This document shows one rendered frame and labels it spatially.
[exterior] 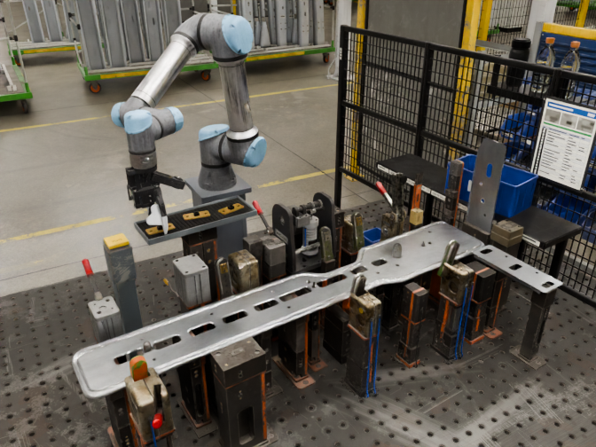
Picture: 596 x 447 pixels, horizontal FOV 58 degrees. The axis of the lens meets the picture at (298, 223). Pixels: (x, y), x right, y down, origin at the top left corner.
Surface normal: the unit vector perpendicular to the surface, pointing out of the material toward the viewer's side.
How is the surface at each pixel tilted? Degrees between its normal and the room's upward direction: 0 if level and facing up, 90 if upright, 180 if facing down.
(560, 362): 0
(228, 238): 90
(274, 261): 90
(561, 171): 90
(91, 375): 0
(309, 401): 0
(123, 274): 90
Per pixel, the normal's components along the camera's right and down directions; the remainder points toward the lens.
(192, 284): 0.54, 0.40
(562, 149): -0.84, 0.25
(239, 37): 0.86, 0.11
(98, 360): 0.00, -0.88
